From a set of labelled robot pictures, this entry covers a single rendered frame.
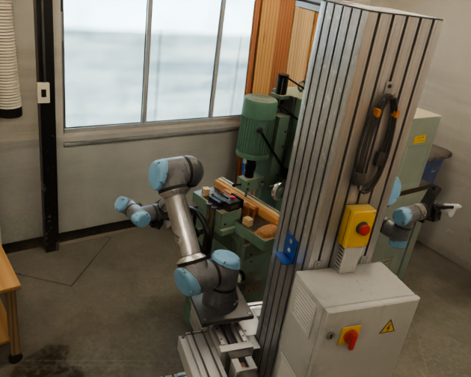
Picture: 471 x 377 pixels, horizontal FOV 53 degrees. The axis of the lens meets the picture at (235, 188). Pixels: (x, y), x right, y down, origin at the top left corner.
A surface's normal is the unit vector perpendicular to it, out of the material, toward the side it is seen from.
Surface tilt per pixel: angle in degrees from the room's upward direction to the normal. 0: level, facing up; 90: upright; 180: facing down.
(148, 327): 0
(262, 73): 87
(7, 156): 90
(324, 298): 0
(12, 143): 90
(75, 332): 0
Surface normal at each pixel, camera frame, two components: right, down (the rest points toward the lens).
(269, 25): 0.56, 0.37
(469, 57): -0.81, 0.14
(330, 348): 0.34, 0.44
